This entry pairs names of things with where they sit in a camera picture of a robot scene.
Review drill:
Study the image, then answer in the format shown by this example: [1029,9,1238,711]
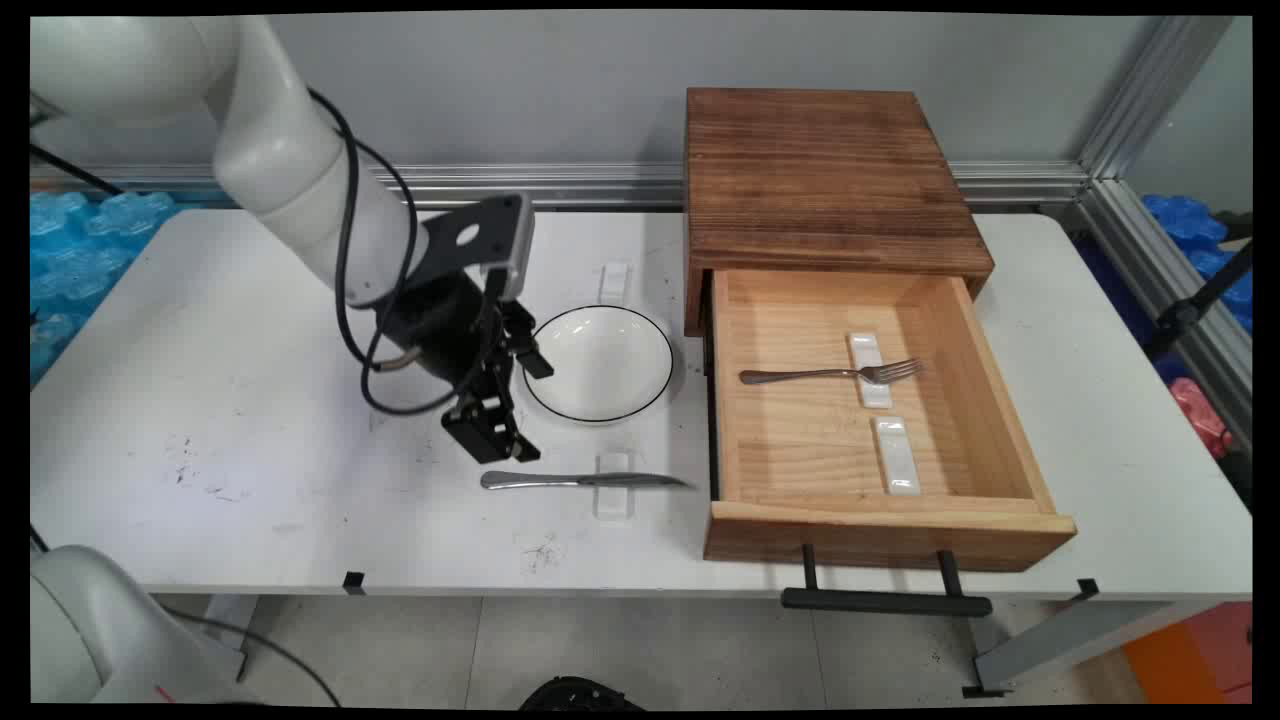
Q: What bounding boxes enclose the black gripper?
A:
[378,268,556,465]

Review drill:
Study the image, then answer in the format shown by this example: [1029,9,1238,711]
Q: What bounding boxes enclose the silver table knife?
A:
[480,470,694,492]

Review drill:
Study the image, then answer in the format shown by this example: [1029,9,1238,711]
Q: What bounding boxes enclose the aluminium frame post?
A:
[1076,15,1237,183]

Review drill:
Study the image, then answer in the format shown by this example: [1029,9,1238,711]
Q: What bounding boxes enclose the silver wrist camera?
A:
[478,194,537,302]

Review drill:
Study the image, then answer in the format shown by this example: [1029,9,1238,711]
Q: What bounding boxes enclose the grey table leg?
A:
[203,595,260,683]
[962,600,1229,699]

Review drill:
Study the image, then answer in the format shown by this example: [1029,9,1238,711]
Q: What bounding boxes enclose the thin black floor cable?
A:
[165,608,343,707]

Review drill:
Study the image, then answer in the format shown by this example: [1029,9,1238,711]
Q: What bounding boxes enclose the pink plastic object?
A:
[1168,377,1237,462]

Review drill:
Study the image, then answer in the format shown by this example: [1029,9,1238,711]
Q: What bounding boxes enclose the horizontal aluminium frame rail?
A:
[30,162,1091,212]

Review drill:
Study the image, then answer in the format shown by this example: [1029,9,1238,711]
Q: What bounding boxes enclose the aluminium frame side rail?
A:
[1072,178,1253,453]

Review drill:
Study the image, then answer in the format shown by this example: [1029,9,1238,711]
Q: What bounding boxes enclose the blue bubble wrap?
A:
[1140,193,1253,337]
[30,190,183,387]

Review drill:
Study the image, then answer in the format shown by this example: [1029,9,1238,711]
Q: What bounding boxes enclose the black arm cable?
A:
[352,138,471,417]
[305,88,373,373]

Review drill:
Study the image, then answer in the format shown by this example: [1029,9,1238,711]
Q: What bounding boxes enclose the black drawer handle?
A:
[781,543,995,618]

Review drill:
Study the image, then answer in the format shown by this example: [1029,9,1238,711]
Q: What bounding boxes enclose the dark brown wooden cabinet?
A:
[684,87,997,339]

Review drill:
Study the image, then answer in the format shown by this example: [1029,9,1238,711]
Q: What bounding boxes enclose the white bowl with black rim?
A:
[522,305,676,424]

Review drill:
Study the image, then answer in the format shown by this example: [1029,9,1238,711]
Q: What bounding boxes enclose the dark grey camera bracket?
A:
[420,197,523,279]

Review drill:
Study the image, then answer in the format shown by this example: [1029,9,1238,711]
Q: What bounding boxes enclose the black round floor object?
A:
[519,676,647,711]

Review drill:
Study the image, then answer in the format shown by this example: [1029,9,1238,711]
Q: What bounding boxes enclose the orange box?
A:
[1122,602,1253,705]

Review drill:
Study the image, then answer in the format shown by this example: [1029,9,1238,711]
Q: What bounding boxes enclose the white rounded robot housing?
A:
[30,544,251,706]

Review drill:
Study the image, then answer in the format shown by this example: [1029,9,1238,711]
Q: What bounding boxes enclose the silver fork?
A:
[739,358,924,387]

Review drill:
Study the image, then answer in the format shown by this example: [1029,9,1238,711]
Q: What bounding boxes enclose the black background cable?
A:
[30,143,126,198]

